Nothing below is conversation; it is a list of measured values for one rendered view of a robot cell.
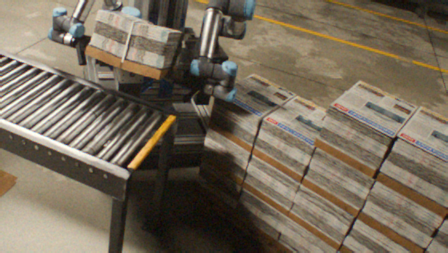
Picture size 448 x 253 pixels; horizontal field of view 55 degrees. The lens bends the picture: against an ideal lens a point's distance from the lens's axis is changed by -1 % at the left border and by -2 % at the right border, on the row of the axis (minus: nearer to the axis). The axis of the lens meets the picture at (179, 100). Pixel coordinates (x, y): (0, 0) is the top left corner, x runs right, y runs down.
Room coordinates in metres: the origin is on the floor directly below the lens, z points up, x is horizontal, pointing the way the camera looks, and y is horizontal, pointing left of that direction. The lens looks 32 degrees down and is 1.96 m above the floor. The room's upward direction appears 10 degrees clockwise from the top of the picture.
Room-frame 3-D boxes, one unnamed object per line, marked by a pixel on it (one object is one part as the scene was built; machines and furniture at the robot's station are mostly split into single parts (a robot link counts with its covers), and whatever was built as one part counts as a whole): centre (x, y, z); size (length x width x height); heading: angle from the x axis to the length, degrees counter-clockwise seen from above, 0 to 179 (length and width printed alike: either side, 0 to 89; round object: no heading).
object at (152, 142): (1.49, 0.08, 0.81); 0.43 x 0.03 x 0.02; 163
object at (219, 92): (1.84, -0.21, 0.91); 0.11 x 0.08 x 0.09; 73
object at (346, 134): (1.69, -0.86, 0.95); 0.38 x 0.29 x 0.23; 143
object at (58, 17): (2.10, 0.68, 1.02); 0.11 x 0.08 x 0.11; 52
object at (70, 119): (1.62, 0.46, 0.77); 0.47 x 0.05 x 0.05; 163
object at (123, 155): (1.53, 0.15, 0.77); 0.47 x 0.05 x 0.05; 163
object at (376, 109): (1.67, -0.85, 1.06); 0.37 x 0.29 x 0.01; 143
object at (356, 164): (1.69, -0.86, 0.86); 0.38 x 0.29 x 0.04; 143
